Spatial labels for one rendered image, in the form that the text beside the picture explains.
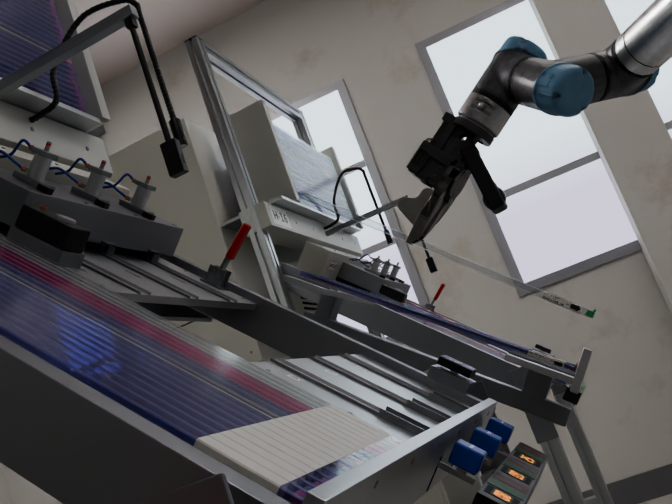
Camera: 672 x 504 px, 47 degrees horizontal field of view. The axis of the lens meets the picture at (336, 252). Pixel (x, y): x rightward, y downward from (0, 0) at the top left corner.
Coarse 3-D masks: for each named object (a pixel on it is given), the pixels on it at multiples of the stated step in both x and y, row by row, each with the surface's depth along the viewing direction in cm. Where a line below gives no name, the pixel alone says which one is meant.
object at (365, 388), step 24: (288, 360) 85; (312, 360) 91; (336, 360) 97; (360, 360) 103; (312, 384) 78; (336, 384) 83; (360, 384) 88; (384, 384) 94; (408, 384) 100; (360, 408) 76; (384, 408) 81; (408, 408) 86; (432, 408) 88; (456, 408) 96; (408, 432) 75
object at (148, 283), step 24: (96, 264) 95; (120, 264) 102; (144, 264) 110; (168, 264) 119; (120, 288) 86; (144, 288) 92; (168, 288) 99; (192, 288) 106; (216, 288) 115; (168, 312) 106; (192, 312) 113
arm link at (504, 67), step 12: (516, 36) 120; (504, 48) 120; (516, 48) 119; (528, 48) 118; (540, 48) 119; (492, 60) 121; (504, 60) 119; (516, 60) 117; (492, 72) 120; (504, 72) 118; (480, 84) 121; (492, 84) 119; (504, 84) 118; (492, 96) 119; (504, 96) 119; (504, 108) 120
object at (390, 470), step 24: (480, 408) 92; (432, 432) 68; (456, 432) 78; (384, 456) 55; (408, 456) 59; (432, 456) 70; (336, 480) 45; (360, 480) 47; (384, 480) 54; (408, 480) 63; (432, 480) 76
